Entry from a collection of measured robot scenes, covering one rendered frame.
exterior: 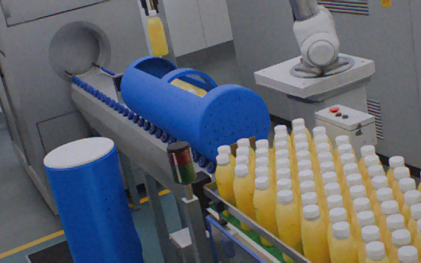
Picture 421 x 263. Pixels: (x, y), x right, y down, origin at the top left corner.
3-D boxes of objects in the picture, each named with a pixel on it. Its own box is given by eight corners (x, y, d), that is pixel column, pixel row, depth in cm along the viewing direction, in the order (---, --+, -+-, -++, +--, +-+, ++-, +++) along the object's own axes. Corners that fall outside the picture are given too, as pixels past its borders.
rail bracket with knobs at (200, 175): (213, 195, 229) (207, 168, 226) (221, 201, 223) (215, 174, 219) (187, 204, 226) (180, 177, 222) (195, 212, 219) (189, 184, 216)
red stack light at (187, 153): (187, 155, 183) (184, 142, 181) (196, 161, 177) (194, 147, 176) (166, 162, 180) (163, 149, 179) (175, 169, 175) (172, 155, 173)
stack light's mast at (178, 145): (195, 191, 186) (183, 139, 181) (205, 198, 181) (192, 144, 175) (175, 199, 184) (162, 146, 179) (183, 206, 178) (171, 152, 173)
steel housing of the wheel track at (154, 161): (120, 116, 436) (108, 66, 425) (300, 235, 246) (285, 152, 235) (80, 129, 426) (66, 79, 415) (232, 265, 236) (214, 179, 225)
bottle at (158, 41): (167, 55, 291) (158, 14, 285) (152, 58, 292) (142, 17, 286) (170, 52, 298) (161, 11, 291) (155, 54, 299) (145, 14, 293)
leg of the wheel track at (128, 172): (139, 205, 449) (118, 120, 428) (142, 208, 444) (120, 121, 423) (132, 208, 447) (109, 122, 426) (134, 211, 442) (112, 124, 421)
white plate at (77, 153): (92, 164, 241) (93, 167, 241) (125, 135, 265) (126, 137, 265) (29, 167, 251) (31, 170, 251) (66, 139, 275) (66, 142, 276)
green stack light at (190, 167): (191, 171, 184) (187, 155, 183) (200, 177, 179) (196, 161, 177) (169, 179, 182) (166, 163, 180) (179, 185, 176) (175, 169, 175)
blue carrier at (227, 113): (184, 103, 318) (168, 47, 308) (278, 148, 241) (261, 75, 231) (130, 125, 308) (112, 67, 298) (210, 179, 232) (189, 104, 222)
